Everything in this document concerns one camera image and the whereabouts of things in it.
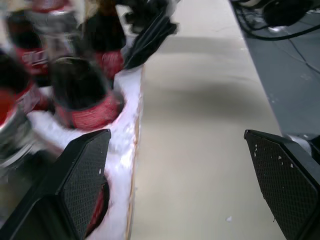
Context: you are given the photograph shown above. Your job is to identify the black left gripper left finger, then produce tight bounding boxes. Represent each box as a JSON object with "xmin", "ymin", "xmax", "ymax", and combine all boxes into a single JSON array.
[{"xmin": 0, "ymin": 128, "xmax": 112, "ymax": 240}]

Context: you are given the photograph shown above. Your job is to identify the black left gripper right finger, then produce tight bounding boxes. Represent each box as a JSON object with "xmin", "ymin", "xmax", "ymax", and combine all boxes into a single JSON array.
[{"xmin": 243, "ymin": 129, "xmax": 320, "ymax": 240}]

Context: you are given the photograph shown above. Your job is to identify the white taped foam box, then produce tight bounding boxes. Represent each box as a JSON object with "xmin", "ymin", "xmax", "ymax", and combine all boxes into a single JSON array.
[{"xmin": 26, "ymin": 64, "xmax": 145, "ymax": 240}]

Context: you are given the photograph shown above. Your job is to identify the black plastic bag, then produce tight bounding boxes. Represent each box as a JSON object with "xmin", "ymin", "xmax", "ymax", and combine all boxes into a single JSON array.
[{"xmin": 116, "ymin": 0, "xmax": 180, "ymax": 70}]

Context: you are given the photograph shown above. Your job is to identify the black round floor base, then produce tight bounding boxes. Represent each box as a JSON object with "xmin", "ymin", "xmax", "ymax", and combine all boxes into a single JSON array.
[{"xmin": 262, "ymin": 0, "xmax": 320, "ymax": 27}]

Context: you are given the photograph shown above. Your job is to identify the black floor cable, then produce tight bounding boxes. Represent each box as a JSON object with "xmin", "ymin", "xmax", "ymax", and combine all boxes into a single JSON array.
[{"xmin": 232, "ymin": 0, "xmax": 320, "ymax": 42}]

